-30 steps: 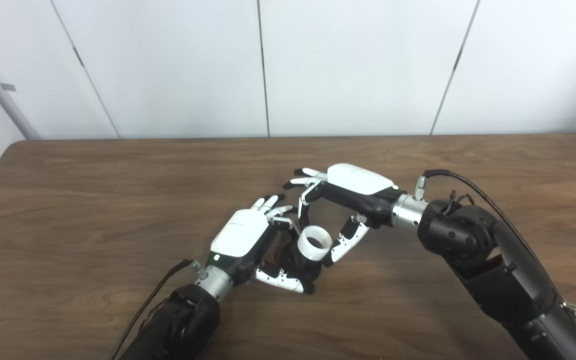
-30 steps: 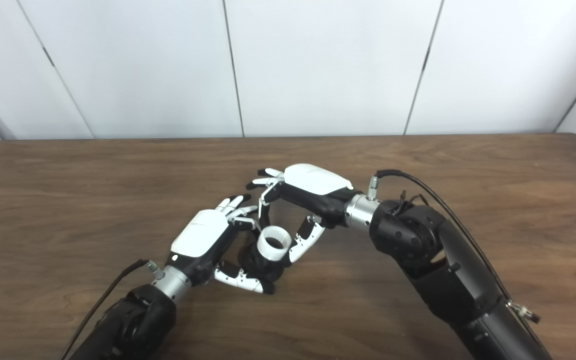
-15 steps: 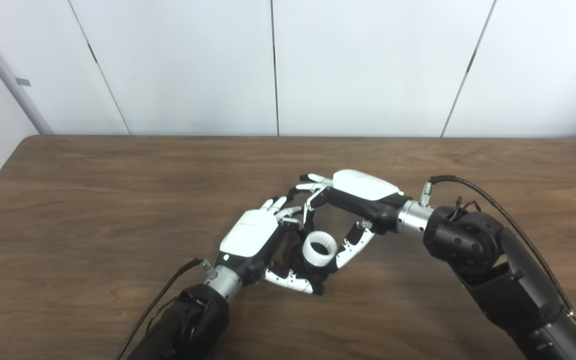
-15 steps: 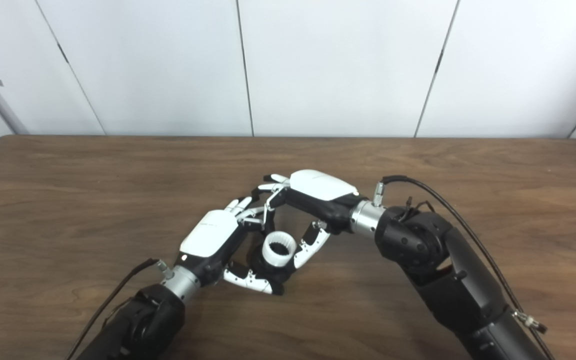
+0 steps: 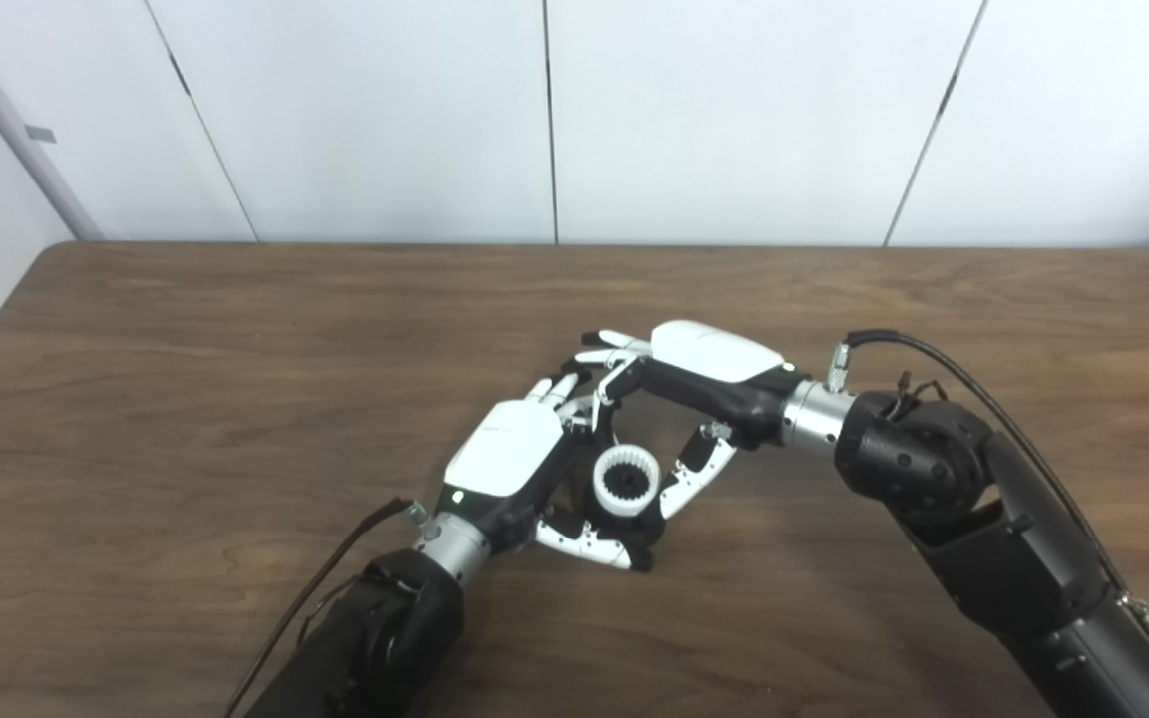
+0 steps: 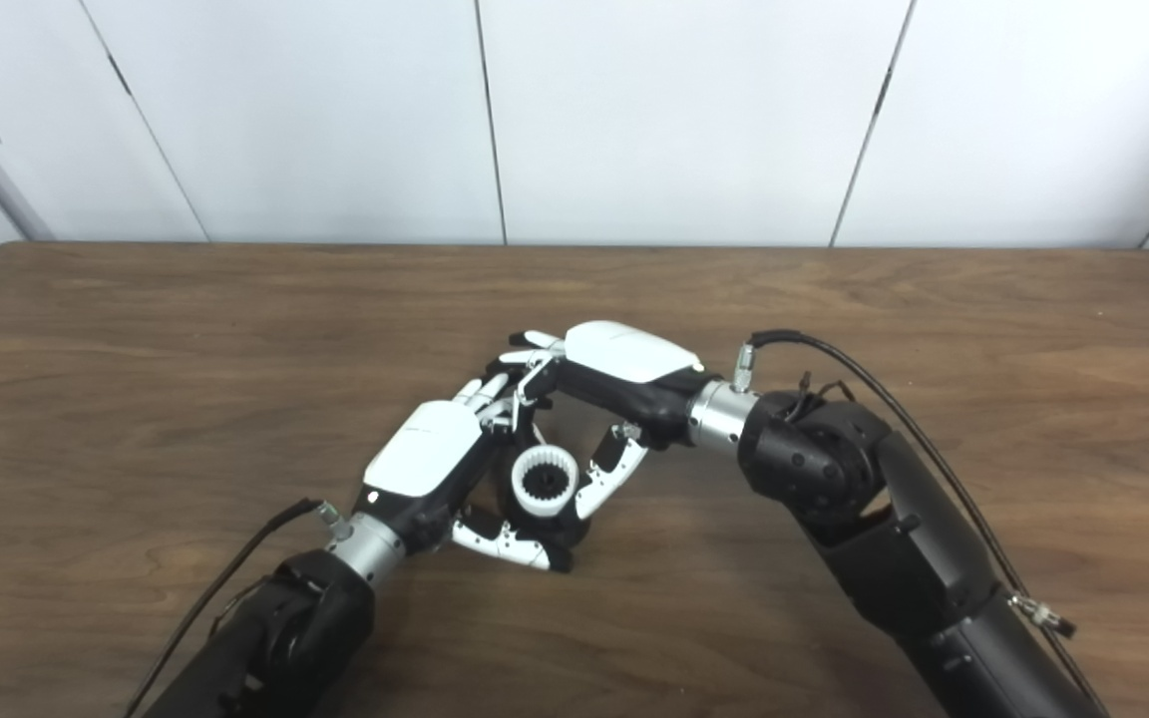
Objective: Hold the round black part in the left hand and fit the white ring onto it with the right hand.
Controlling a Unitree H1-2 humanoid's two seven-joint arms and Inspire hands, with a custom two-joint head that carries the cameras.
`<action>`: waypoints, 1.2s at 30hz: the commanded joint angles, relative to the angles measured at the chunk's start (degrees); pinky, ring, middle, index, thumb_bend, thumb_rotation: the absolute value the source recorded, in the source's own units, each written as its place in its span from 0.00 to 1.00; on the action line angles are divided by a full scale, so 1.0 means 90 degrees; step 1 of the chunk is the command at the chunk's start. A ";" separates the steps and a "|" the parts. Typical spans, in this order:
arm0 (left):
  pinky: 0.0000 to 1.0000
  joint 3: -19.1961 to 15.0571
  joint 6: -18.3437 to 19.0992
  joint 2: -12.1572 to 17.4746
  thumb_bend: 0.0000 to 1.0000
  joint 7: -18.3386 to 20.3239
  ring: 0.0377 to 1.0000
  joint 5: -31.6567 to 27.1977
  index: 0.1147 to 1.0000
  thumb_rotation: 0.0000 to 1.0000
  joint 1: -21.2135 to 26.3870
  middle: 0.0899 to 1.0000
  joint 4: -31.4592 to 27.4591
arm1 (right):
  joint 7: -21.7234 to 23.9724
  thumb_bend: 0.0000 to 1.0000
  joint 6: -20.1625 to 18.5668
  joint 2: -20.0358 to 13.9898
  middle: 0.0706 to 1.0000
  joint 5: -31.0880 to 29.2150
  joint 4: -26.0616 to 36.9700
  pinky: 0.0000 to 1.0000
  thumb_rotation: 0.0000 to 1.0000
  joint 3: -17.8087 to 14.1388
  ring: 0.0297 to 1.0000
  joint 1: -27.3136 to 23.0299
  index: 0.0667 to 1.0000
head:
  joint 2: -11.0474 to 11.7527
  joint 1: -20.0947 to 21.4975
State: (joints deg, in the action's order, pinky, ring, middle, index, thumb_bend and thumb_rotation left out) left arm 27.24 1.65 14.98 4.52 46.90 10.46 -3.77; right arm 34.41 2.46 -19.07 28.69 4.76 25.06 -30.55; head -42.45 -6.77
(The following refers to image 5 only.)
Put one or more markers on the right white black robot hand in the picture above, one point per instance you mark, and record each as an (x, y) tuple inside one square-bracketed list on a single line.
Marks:
[(714, 354)]

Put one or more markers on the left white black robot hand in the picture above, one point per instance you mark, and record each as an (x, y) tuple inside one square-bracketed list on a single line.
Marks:
[(505, 454)]

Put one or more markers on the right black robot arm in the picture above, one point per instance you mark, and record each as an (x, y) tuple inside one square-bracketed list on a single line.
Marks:
[(1003, 538)]

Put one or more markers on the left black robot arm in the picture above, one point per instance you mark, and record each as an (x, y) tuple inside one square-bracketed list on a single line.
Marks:
[(375, 638)]

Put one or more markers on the small grey wall tag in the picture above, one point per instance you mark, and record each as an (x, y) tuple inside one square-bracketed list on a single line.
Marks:
[(40, 134)]

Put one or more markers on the grey wall corner strip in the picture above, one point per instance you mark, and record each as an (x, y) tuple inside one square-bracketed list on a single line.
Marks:
[(16, 130)]

